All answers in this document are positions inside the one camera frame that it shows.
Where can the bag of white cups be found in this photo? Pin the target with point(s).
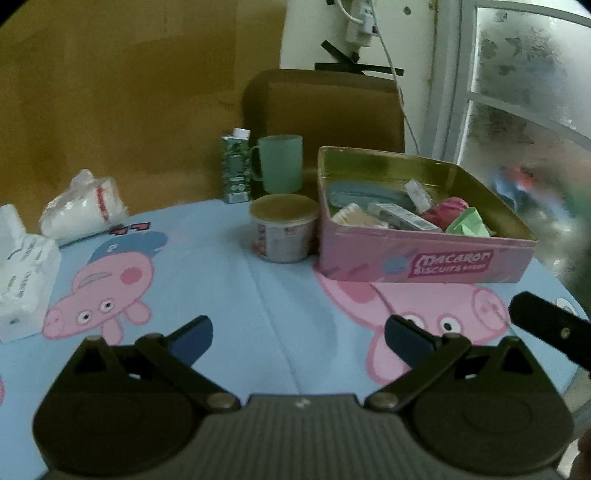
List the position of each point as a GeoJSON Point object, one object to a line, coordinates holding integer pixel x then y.
{"type": "Point", "coordinates": [83, 207]}

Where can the small white sachet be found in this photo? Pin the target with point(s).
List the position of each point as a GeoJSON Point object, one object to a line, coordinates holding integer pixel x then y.
{"type": "Point", "coordinates": [418, 191]}

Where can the black tape strips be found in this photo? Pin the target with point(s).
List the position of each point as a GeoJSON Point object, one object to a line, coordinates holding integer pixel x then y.
{"type": "Point", "coordinates": [360, 67]}

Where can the frosted window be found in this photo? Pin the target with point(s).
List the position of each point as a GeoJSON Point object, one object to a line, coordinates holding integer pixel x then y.
{"type": "Point", "coordinates": [521, 69]}

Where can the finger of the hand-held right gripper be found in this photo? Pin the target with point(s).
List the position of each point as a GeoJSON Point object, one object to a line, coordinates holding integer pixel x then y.
{"type": "Point", "coordinates": [549, 323]}

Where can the pink tin box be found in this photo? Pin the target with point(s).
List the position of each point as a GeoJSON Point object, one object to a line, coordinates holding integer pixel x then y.
{"type": "Point", "coordinates": [369, 263]}

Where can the white tissue pack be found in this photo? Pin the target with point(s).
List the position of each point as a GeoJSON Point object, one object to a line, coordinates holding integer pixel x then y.
{"type": "Point", "coordinates": [23, 272]}

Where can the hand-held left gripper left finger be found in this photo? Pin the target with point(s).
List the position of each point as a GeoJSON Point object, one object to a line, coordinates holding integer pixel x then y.
{"type": "Point", "coordinates": [194, 341]}

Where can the small pale patterned packet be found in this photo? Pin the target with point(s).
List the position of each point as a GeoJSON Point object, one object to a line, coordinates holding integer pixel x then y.
{"type": "Point", "coordinates": [353, 216]}

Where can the printed blue tablecloth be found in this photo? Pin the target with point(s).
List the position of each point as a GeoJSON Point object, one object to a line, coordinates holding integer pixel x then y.
{"type": "Point", "coordinates": [221, 277]}

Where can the white wall adapter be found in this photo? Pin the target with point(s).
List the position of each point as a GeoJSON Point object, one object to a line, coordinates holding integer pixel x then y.
{"type": "Point", "coordinates": [362, 23]}

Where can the green patterned carton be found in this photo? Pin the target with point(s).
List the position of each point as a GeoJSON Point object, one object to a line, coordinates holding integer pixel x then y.
{"type": "Point", "coordinates": [236, 166]}

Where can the green plastic cup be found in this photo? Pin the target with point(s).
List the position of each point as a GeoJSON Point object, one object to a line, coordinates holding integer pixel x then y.
{"type": "Point", "coordinates": [277, 164]}

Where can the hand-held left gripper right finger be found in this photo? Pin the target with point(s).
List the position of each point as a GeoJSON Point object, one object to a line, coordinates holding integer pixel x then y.
{"type": "Point", "coordinates": [406, 341]}

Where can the brown wooden board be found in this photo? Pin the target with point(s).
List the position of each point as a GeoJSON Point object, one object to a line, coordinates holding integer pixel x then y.
{"type": "Point", "coordinates": [115, 92]}

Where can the paper tub with lid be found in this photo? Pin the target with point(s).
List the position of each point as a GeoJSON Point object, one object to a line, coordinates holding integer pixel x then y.
{"type": "Point", "coordinates": [284, 226]}

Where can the blue and white packet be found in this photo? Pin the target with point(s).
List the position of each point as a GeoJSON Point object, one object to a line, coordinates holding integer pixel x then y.
{"type": "Point", "coordinates": [401, 216]}

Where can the pink cloth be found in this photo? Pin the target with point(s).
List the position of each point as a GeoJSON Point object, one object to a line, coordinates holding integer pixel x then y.
{"type": "Point", "coordinates": [443, 210]}

